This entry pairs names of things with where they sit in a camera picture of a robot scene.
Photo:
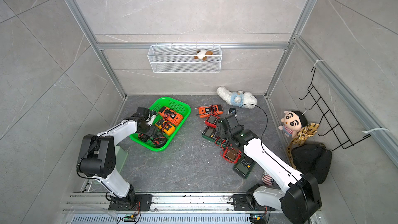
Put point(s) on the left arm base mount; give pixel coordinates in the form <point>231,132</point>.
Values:
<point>130,203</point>

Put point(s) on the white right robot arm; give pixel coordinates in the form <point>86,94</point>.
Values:
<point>298,195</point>

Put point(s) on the orange multimeter back side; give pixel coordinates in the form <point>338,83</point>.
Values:
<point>205,111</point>

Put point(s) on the red multimeter brown screen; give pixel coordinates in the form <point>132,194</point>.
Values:
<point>231,155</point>

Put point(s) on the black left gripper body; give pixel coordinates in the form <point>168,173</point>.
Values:
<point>150,129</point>

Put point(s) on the leopard print cloth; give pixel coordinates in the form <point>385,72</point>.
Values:
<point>299,140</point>

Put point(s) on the dark green multimeter yellow button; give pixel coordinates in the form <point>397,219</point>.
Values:
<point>210,134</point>

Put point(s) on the small brown white plush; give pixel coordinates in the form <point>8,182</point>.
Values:
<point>203,54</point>

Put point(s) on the small black multimeter red leads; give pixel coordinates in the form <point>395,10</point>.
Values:
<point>157,139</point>

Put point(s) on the cartoon boy plush doll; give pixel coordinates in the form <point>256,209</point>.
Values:
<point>292,123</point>

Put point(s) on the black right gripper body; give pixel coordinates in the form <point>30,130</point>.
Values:
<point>222,133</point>

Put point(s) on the white plush dog blue shirt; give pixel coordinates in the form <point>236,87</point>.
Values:
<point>240,99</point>

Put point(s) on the green multimeter grey screen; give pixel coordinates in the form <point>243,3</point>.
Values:
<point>244,166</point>

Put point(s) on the black fabric bag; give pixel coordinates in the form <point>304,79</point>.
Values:
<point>313,158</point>

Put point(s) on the newspaper flag print pouch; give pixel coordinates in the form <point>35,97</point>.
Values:
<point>267,179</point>

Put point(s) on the orange multimeter with black leads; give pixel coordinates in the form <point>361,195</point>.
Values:
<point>170,115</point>

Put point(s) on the red multimeter with leads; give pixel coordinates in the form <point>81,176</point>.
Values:
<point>212,120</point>

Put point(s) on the black wire wall rack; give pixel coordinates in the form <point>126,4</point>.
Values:
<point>328,119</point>

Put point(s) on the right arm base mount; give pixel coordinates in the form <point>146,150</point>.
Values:
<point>247,202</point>

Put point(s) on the green plastic basket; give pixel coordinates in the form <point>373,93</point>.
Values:
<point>178,106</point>

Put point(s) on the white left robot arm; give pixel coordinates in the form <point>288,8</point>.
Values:
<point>97,156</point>

